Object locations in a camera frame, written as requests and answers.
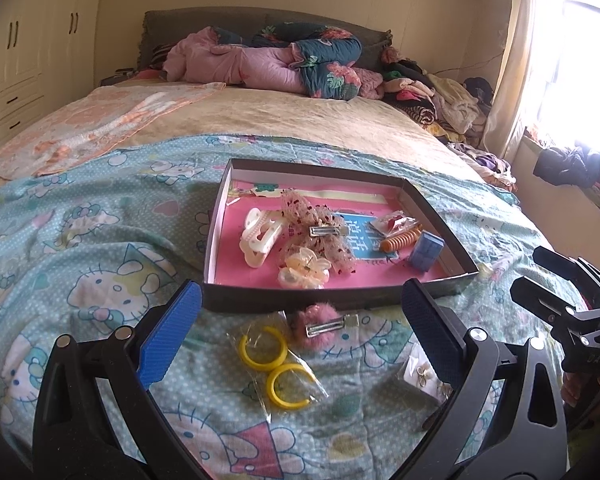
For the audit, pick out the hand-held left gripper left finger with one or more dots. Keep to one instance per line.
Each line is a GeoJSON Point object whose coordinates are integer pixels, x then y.
{"type": "Point", "coordinates": [172, 325]}

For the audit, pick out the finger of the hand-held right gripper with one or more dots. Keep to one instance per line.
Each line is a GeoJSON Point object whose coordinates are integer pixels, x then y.
{"type": "Point", "coordinates": [535, 295]}
{"type": "Point", "coordinates": [560, 265]}

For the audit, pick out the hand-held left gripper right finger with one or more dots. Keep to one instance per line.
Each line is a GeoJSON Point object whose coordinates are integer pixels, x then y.
{"type": "Point", "coordinates": [430, 325]}

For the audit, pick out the gold earrings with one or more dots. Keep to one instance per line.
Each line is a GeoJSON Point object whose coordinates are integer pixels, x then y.
{"type": "Point", "coordinates": [425, 377]}

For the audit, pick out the small blue box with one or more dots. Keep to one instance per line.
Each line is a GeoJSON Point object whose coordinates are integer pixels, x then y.
{"type": "Point", "coordinates": [426, 252]}

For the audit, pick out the yellow hoop earrings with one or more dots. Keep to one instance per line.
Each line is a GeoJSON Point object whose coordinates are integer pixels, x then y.
{"type": "Point", "coordinates": [246, 356]}

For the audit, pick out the dark cardboard box tray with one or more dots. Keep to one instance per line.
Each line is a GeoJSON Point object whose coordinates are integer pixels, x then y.
{"type": "Point", "coordinates": [330, 297]}

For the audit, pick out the red earrings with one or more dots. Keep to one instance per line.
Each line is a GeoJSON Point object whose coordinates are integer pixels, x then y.
{"type": "Point", "coordinates": [392, 222]}

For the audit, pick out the cream claw hair clip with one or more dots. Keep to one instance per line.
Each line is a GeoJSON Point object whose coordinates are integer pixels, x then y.
{"type": "Point", "coordinates": [257, 240]}

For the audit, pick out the pink fuzzy hair clip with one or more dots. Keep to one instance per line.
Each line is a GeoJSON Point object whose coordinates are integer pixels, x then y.
{"type": "Point", "coordinates": [305, 330]}

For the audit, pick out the pink lace bow hair clip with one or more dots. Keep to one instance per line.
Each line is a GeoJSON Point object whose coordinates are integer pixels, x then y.
{"type": "Point", "coordinates": [325, 245]}

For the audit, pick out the translucent flower hair clip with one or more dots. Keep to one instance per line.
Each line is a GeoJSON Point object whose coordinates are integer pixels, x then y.
{"type": "Point", "coordinates": [302, 272]}

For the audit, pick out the person's right hand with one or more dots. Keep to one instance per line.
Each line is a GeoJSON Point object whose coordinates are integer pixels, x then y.
{"type": "Point", "coordinates": [582, 391]}

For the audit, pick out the dark clothes on windowsill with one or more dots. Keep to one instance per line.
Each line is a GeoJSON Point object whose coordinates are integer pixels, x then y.
{"type": "Point", "coordinates": [570, 170]}

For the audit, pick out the purple cloth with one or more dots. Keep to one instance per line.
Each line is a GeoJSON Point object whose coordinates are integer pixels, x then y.
{"type": "Point", "coordinates": [490, 165]}

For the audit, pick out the light blue cartoon cat blanket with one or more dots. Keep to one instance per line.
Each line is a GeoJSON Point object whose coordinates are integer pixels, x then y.
{"type": "Point", "coordinates": [105, 200]}

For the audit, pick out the pile of mixed clothes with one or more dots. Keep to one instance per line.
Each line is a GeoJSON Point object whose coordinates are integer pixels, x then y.
{"type": "Point", "coordinates": [445, 100]}

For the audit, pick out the bright window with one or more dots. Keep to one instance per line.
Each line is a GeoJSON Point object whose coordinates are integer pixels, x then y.
{"type": "Point", "coordinates": [580, 60]}

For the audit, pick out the beige curtain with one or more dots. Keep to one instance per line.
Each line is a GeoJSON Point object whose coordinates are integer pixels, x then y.
{"type": "Point", "coordinates": [520, 60]}

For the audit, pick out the orange floral towel blanket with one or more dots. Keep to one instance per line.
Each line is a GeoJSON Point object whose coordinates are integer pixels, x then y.
{"type": "Point", "coordinates": [95, 120]}

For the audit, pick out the bed with beige sheet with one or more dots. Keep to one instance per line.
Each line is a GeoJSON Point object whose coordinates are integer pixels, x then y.
{"type": "Point", "coordinates": [305, 115]}

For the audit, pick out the dark bedside table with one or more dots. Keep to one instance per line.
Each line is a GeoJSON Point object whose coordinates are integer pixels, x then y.
{"type": "Point", "coordinates": [120, 76]}

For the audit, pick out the striped cushion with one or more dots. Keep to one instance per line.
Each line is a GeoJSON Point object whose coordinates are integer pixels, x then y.
{"type": "Point", "coordinates": [161, 56]}

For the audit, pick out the pink quilt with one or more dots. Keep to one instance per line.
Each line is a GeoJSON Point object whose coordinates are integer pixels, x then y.
{"type": "Point", "coordinates": [260, 67]}

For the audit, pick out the dark blue floral quilt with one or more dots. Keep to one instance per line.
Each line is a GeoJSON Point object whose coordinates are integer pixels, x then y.
{"type": "Point", "coordinates": [325, 50]}

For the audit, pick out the grey padded headboard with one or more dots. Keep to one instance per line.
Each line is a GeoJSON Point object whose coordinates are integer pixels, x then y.
{"type": "Point", "coordinates": [195, 22]}

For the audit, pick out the white wardrobe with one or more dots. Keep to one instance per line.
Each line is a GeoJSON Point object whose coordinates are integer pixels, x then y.
{"type": "Point", "coordinates": [25, 35]}

